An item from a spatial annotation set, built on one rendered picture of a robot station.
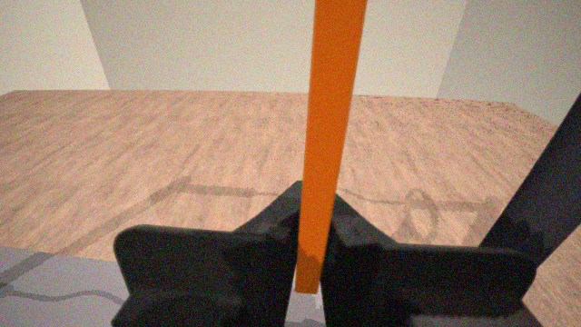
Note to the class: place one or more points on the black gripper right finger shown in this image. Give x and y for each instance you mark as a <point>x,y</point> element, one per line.
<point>362,266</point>

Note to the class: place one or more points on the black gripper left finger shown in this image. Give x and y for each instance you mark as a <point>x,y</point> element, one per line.
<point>256,261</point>

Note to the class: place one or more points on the orange handle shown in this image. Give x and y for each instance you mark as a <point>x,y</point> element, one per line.
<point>337,31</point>

